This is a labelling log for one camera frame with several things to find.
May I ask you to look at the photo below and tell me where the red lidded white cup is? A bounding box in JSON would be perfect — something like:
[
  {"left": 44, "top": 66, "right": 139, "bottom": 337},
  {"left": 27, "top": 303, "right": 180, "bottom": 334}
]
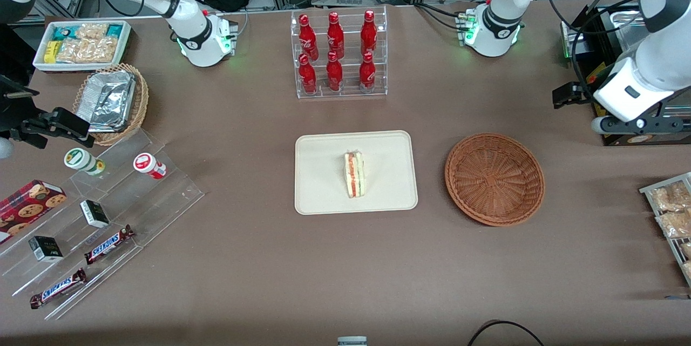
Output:
[{"left": 133, "top": 153, "right": 167, "bottom": 180}]

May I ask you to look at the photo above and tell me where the black hot dog roller machine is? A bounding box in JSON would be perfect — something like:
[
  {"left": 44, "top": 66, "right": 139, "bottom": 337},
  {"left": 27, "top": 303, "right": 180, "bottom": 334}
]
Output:
[{"left": 561, "top": 0, "right": 691, "bottom": 147}]

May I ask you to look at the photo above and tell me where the silver foil tray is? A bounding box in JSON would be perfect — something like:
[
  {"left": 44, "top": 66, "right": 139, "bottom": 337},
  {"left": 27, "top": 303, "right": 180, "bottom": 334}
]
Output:
[{"left": 76, "top": 70, "right": 137, "bottom": 133}]

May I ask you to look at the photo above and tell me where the red cola bottle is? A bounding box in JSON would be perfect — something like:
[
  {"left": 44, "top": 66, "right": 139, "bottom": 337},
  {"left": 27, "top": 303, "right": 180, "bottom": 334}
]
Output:
[
  {"left": 327, "top": 11, "right": 345, "bottom": 59},
  {"left": 299, "top": 53, "right": 317, "bottom": 94},
  {"left": 326, "top": 51, "right": 344, "bottom": 92},
  {"left": 299, "top": 13, "right": 319, "bottom": 62},
  {"left": 359, "top": 52, "right": 376, "bottom": 93},
  {"left": 361, "top": 10, "right": 378, "bottom": 57}
]

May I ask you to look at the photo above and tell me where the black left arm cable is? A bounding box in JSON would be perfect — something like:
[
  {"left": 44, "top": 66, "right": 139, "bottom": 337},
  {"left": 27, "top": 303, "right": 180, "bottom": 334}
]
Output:
[{"left": 544, "top": 0, "right": 643, "bottom": 99}]

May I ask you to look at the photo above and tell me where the oval light wicker basket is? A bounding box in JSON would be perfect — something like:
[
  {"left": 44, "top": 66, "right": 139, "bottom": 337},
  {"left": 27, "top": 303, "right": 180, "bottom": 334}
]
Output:
[{"left": 72, "top": 63, "right": 150, "bottom": 147}]

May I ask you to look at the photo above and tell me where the clear acrylic bottle rack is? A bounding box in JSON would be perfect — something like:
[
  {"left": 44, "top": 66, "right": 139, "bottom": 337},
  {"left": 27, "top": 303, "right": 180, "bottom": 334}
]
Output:
[{"left": 290, "top": 5, "right": 388, "bottom": 99}]

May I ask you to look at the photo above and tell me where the triangular sandwich wedge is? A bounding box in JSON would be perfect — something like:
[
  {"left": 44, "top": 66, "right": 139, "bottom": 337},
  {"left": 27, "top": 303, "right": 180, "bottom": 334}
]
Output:
[{"left": 344, "top": 152, "right": 365, "bottom": 199}]

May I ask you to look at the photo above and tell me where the round brown wicker basket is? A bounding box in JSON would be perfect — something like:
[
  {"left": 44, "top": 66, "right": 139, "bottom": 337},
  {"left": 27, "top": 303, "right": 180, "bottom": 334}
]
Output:
[{"left": 444, "top": 133, "right": 545, "bottom": 227}]

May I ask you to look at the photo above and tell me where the red cookie box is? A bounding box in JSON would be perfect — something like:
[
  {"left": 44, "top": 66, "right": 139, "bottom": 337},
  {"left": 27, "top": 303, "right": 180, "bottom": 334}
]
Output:
[{"left": 0, "top": 180, "right": 67, "bottom": 244}]

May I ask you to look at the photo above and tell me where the large clear rice cracker bag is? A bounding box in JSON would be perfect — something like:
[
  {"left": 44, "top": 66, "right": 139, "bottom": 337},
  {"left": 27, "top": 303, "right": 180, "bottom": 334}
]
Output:
[{"left": 57, "top": 37, "right": 118, "bottom": 63}]

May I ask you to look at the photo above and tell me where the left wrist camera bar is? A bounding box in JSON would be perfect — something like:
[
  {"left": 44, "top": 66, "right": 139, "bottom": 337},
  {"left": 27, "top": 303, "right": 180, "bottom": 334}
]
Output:
[{"left": 591, "top": 111, "right": 691, "bottom": 135}]

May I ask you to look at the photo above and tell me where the small black box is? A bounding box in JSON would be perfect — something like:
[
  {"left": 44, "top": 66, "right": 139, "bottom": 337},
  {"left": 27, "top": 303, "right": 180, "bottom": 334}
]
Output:
[
  {"left": 28, "top": 236, "right": 64, "bottom": 263},
  {"left": 80, "top": 200, "right": 110, "bottom": 229}
]

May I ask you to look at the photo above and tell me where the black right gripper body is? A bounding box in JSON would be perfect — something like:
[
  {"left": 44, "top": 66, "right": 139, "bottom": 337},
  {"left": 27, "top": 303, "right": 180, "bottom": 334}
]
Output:
[{"left": 0, "top": 73, "right": 42, "bottom": 143}]

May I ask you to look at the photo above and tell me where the brown snickers bar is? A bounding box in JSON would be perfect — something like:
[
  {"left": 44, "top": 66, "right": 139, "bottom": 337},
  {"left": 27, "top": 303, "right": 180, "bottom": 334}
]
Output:
[
  {"left": 84, "top": 225, "right": 136, "bottom": 265},
  {"left": 30, "top": 268, "right": 87, "bottom": 309}
]

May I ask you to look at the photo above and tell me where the black cable loop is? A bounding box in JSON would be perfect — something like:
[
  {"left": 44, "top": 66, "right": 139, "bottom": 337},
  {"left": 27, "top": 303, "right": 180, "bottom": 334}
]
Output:
[{"left": 467, "top": 320, "right": 545, "bottom": 346}]

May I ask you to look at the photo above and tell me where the beige rectangular serving tray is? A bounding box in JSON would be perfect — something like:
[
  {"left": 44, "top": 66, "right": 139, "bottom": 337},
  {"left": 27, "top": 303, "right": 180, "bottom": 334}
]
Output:
[{"left": 294, "top": 130, "right": 419, "bottom": 215}]

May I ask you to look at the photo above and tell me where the tray of packaged snacks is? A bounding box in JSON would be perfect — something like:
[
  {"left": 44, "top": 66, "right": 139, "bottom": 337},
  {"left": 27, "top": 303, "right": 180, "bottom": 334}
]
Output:
[{"left": 639, "top": 172, "right": 691, "bottom": 287}]

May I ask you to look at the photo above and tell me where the clear acrylic stepped display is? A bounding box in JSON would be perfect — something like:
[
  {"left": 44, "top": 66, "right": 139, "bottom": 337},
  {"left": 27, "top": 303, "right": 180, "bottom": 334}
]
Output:
[{"left": 0, "top": 127, "right": 206, "bottom": 321}]

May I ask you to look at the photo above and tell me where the small clear rice cracker bag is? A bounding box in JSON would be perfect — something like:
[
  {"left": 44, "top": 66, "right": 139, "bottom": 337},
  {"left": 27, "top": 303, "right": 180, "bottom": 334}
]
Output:
[{"left": 76, "top": 23, "right": 109, "bottom": 40}]

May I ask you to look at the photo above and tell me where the white rectangular snack bin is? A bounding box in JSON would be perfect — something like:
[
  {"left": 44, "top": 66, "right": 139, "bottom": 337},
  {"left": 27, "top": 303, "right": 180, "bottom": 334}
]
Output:
[{"left": 32, "top": 20, "right": 132, "bottom": 72}]

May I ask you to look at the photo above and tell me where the green lidded white cup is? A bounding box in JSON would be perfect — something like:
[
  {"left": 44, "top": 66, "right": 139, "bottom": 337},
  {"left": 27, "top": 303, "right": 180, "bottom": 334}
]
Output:
[{"left": 64, "top": 148, "right": 106, "bottom": 176}]

